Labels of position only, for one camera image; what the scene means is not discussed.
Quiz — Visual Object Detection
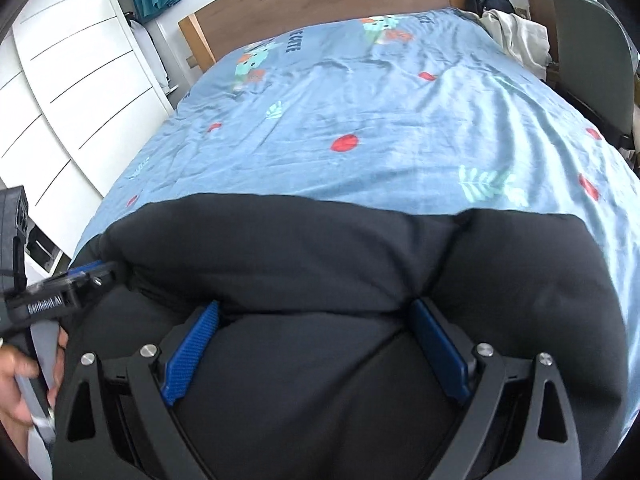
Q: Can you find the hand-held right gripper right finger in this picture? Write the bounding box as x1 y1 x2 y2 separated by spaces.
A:
409 298 584 480

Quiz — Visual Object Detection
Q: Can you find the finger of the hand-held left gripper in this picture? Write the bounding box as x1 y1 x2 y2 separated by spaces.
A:
62 259 124 312

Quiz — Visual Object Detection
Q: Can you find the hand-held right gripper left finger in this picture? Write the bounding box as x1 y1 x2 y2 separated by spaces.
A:
50 300 222 480

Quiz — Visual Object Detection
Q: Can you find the black coat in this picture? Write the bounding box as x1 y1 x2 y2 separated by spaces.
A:
65 192 631 480

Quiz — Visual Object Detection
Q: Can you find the person's left hand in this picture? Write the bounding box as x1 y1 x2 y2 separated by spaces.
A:
0 329 69 426

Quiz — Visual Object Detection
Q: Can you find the white wardrobe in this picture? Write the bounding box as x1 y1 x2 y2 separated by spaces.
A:
0 0 177 211

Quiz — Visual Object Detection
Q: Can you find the white hanging bag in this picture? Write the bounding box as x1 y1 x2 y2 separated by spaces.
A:
124 12 172 93

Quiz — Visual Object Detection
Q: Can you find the blue printed bedsheet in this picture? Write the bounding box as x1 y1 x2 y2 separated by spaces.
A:
70 4 640 351

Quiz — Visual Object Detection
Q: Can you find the beige cloth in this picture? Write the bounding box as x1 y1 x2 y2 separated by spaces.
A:
477 9 554 82

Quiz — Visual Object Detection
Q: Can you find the grey chair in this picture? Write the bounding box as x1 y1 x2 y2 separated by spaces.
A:
547 0 640 152

